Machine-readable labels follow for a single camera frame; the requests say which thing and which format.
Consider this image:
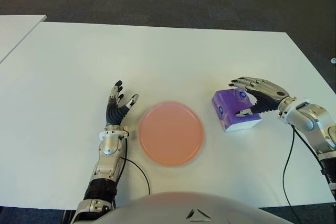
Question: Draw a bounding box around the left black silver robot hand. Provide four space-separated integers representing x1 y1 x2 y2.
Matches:
105 79 139 127

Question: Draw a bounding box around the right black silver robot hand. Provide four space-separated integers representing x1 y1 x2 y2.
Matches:
228 76 290 118

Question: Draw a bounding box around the purple tissue paper pack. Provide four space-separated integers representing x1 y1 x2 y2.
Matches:
211 89 263 132

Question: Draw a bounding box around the round pink plate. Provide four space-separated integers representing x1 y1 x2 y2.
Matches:
138 100 205 167

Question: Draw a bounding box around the grey robot torso shell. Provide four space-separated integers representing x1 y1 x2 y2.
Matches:
93 191 274 224

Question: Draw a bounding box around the neighbouring white table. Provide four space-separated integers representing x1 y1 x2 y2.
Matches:
0 14 47 65

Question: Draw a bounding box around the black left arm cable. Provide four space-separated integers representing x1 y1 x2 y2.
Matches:
119 136 151 196

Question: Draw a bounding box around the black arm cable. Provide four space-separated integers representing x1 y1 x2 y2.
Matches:
282 123 326 224
119 136 151 196

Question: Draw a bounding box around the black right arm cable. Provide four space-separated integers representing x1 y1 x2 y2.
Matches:
282 123 326 224

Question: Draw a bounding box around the black table leg frame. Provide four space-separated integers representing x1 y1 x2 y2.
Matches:
62 209 77 224

